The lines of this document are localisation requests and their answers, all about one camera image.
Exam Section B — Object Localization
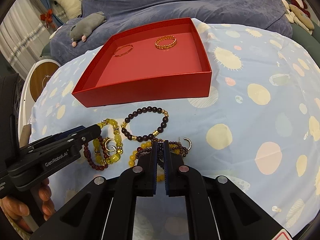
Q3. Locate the dark red bead bracelet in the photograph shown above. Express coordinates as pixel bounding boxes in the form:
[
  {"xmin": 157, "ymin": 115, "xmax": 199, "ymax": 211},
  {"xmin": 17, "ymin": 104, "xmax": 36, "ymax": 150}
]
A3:
[{"xmin": 83, "ymin": 135, "xmax": 111, "ymax": 172}]

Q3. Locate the yellow stone bead bracelet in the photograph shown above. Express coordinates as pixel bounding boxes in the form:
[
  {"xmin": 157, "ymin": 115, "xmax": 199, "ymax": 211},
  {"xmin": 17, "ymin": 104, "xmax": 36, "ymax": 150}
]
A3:
[{"xmin": 93, "ymin": 118, "xmax": 124, "ymax": 165}]

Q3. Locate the dark brown bead bracelet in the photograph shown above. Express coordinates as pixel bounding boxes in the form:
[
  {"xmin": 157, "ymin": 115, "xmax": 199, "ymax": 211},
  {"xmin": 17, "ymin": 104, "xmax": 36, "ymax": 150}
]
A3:
[{"xmin": 120, "ymin": 106, "xmax": 169, "ymax": 142}]

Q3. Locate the silver hoop earring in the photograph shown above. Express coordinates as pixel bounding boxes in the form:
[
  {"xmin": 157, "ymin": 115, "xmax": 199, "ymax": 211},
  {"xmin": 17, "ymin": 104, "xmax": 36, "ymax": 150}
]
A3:
[{"xmin": 178, "ymin": 137, "xmax": 192, "ymax": 152}]

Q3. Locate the thin gold bangle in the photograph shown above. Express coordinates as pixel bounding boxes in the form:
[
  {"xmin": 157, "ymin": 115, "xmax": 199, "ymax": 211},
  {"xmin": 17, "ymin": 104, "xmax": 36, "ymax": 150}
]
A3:
[{"xmin": 113, "ymin": 44, "xmax": 133, "ymax": 57}]

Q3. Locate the gold chain link bracelet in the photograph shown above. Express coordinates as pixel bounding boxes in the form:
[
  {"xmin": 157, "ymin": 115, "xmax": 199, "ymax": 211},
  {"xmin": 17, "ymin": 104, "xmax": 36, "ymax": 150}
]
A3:
[{"xmin": 154, "ymin": 35, "xmax": 178, "ymax": 50}]

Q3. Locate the gold hoop earring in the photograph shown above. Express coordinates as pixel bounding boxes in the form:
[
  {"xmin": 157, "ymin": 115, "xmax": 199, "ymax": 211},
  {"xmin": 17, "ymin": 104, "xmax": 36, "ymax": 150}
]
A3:
[{"xmin": 103, "ymin": 137, "xmax": 117, "ymax": 154}]

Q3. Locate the left hand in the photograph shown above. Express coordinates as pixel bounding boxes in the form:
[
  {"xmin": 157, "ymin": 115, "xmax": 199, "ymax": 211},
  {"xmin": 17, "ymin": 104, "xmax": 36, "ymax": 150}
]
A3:
[{"xmin": 1, "ymin": 178, "xmax": 55, "ymax": 233}]

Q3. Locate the round wooden white device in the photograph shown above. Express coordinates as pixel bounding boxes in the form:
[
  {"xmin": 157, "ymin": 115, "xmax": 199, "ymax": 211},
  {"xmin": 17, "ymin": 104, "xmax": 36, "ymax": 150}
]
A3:
[{"xmin": 18, "ymin": 59, "xmax": 60, "ymax": 137}]

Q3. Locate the light blue planet-print sheet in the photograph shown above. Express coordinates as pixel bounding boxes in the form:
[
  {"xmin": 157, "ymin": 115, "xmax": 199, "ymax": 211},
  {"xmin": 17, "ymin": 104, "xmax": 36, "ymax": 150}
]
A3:
[{"xmin": 29, "ymin": 19, "xmax": 319, "ymax": 236}]

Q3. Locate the grey plush mole toy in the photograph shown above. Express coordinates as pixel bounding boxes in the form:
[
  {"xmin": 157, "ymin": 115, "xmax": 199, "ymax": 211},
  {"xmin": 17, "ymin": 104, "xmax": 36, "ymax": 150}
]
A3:
[{"xmin": 69, "ymin": 11, "xmax": 106, "ymax": 48}]

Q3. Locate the red cardboard tray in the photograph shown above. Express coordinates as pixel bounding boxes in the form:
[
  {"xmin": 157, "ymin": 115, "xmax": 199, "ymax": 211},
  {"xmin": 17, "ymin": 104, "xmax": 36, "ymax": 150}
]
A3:
[{"xmin": 72, "ymin": 18, "xmax": 212, "ymax": 107}]

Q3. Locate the white sheer curtain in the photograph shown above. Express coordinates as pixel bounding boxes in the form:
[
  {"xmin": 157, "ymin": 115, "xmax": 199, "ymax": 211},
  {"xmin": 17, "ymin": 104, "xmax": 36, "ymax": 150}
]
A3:
[{"xmin": 1, "ymin": 0, "xmax": 52, "ymax": 78}]

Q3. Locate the red ribbon bow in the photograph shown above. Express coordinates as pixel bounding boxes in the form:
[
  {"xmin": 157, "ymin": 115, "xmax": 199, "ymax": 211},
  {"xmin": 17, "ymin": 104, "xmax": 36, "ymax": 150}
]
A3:
[{"xmin": 40, "ymin": 9, "xmax": 56, "ymax": 28}]

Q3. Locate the white cow plush toy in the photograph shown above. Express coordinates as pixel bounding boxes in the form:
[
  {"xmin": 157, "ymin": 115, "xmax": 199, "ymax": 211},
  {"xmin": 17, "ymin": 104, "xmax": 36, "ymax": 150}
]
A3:
[{"xmin": 52, "ymin": 0, "xmax": 82, "ymax": 20}]

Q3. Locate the dark blue velvet blanket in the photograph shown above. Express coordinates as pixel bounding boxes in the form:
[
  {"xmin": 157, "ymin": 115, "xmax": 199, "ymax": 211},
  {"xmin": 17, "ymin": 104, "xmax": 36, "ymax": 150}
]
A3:
[{"xmin": 50, "ymin": 0, "xmax": 293, "ymax": 64}]

